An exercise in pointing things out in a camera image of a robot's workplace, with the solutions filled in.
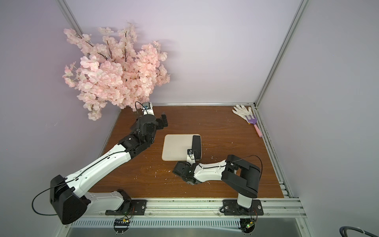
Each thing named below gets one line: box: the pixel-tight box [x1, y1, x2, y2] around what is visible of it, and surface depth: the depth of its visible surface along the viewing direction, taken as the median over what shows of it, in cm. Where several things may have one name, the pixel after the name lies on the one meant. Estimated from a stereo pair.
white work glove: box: [231, 104, 255, 124], surface depth 119 cm
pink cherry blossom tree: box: [62, 23, 170, 121], surface depth 71 cm
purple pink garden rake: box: [245, 114, 264, 138], surface depth 109 cm
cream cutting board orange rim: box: [161, 133, 201, 162], surface depth 99 cm
